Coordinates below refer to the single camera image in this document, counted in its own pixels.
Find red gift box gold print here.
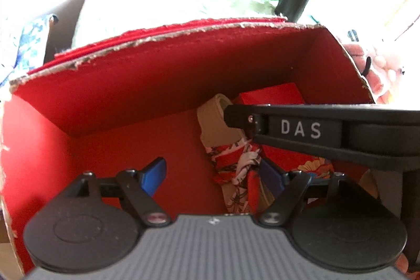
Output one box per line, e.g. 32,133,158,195
234,83,334,179

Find large red cardboard box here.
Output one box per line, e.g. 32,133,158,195
1,18,373,271

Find blue checkered cloth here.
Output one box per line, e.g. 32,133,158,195
1,13,59,87

